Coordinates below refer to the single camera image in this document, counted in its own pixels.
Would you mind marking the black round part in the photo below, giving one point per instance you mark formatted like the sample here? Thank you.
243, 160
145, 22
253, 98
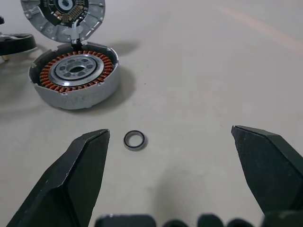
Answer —
28, 43
1, 20

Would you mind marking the grey motor stator housing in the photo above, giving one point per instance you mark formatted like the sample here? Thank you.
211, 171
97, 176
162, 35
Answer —
78, 97

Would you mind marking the small tan peg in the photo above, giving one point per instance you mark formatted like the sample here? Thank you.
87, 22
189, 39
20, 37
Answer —
4, 58

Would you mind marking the small round grey disc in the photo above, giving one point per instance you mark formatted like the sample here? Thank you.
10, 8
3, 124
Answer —
47, 30

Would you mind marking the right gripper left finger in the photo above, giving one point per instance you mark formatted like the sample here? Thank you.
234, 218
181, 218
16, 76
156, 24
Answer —
71, 184

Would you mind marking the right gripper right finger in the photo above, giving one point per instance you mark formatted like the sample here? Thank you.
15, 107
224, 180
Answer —
272, 170

